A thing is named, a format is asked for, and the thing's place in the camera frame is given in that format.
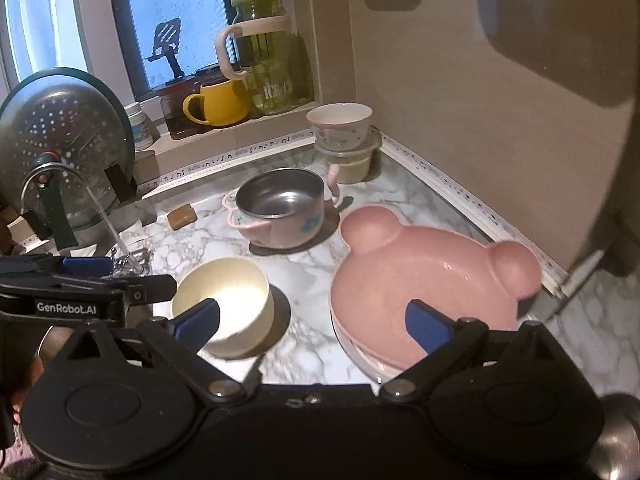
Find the pink bear-shaped plate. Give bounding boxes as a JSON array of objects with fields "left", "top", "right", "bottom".
[{"left": 330, "top": 206, "right": 542, "bottom": 370}]

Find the pink steel-lined handled bowl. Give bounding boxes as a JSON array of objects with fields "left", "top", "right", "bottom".
[{"left": 222, "top": 164, "right": 341, "bottom": 250}]

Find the cream round bowl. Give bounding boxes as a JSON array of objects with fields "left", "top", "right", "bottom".
[{"left": 171, "top": 257, "right": 274, "bottom": 359}]

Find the chrome sink faucet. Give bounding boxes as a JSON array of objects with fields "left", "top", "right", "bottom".
[{"left": 18, "top": 154, "right": 149, "bottom": 275}]

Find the brown soap bar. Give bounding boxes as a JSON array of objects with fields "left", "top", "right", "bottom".
[{"left": 167, "top": 204, "right": 198, "bottom": 231}]

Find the metal colander green rim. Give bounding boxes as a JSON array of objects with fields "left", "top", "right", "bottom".
[{"left": 1, "top": 67, "right": 134, "bottom": 210}]

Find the stainless steel bowl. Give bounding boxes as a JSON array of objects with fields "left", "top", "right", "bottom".
[{"left": 586, "top": 392, "right": 640, "bottom": 480}]

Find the white floral ceramic bowl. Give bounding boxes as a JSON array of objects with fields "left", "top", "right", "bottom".
[{"left": 306, "top": 102, "right": 373, "bottom": 152}]

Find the yellow mug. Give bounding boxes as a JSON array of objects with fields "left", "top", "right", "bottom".
[{"left": 182, "top": 80, "right": 250, "bottom": 128}]

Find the glass pitcher green lid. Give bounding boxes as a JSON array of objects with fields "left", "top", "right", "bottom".
[{"left": 215, "top": 0, "right": 311, "bottom": 115}]

